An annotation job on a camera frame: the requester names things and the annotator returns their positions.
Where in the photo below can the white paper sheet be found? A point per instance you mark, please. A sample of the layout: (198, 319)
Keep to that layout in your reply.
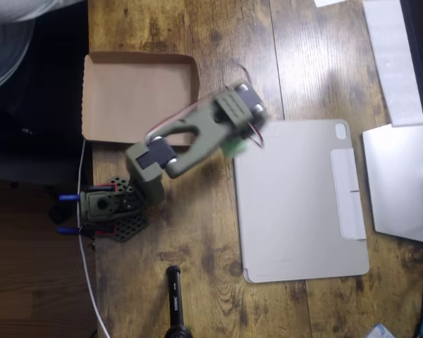
(329, 3)

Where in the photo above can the white foam sheet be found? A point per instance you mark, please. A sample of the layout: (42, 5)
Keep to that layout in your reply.
(391, 63)

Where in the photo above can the green cube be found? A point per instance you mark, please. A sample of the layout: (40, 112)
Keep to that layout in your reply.
(237, 148)

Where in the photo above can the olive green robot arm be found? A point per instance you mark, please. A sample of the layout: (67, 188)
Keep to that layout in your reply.
(211, 141)

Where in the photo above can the brown cardboard tray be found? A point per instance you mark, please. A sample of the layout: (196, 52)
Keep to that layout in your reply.
(137, 98)

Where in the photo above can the tablet in beige folio case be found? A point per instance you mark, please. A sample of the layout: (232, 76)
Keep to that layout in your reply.
(296, 218)

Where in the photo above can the white and blue packet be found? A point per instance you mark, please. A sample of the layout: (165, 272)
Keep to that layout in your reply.
(380, 331)

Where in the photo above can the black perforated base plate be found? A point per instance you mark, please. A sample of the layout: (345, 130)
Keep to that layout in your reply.
(130, 229)

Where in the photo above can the person in grey shirt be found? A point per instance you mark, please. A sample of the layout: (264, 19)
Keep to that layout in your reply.
(3, 42)

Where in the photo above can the black camera stand pole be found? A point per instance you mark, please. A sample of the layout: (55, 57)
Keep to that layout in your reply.
(175, 299)

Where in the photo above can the silver monitor stand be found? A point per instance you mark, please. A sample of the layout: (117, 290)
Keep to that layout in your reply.
(395, 183)

